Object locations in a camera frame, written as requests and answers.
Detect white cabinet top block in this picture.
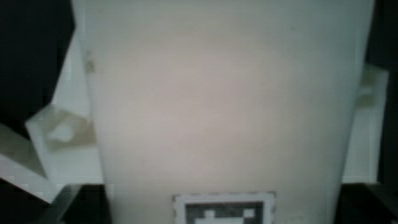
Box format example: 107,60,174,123
71,0,375,224

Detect white cabinet body box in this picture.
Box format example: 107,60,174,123
25,38,389,188

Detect white L-shaped obstacle frame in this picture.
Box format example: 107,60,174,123
0,124,59,203

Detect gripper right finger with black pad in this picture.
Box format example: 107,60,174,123
334,183,396,224

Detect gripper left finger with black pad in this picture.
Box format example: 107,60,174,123
38,184,112,224

